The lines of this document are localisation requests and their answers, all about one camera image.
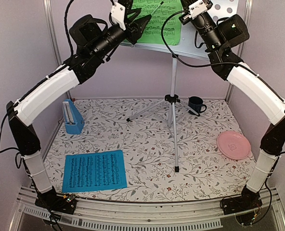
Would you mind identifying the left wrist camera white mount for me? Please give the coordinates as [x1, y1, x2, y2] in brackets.
[109, 0, 133, 31]

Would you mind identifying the white perforated music stand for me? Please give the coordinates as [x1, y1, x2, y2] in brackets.
[119, 0, 239, 173]

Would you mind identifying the blue metronome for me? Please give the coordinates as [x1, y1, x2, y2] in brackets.
[62, 99, 85, 135]

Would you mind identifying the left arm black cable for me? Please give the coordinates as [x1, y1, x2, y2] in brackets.
[63, 0, 76, 57]

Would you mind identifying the blue sheet music page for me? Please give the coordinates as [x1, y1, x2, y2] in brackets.
[62, 150, 128, 193]

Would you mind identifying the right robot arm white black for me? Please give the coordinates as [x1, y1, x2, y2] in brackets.
[179, 0, 285, 210]

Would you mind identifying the aluminium frame post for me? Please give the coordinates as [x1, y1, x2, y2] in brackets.
[42, 0, 72, 99]
[225, 0, 253, 104]

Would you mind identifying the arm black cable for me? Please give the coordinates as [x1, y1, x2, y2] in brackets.
[160, 11, 285, 104]
[63, 0, 76, 57]

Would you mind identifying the left aluminium frame post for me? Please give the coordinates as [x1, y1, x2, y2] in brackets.
[42, 0, 72, 99]

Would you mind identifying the right aluminium frame post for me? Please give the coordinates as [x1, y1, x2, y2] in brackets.
[225, 0, 253, 104]

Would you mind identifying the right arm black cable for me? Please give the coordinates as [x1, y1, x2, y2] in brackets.
[160, 11, 285, 104]

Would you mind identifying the front aluminium rail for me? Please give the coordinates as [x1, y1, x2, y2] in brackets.
[9, 187, 285, 231]

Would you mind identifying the pink plastic plate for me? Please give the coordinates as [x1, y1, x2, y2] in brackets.
[217, 131, 251, 160]

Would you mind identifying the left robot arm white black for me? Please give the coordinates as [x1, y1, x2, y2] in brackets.
[4, 3, 152, 209]

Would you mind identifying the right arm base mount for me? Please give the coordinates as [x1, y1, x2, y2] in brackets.
[220, 185, 262, 215]

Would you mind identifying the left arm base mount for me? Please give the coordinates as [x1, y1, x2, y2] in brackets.
[32, 180, 77, 215]

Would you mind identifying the green sheet music page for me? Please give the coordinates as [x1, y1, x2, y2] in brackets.
[132, 0, 183, 45]

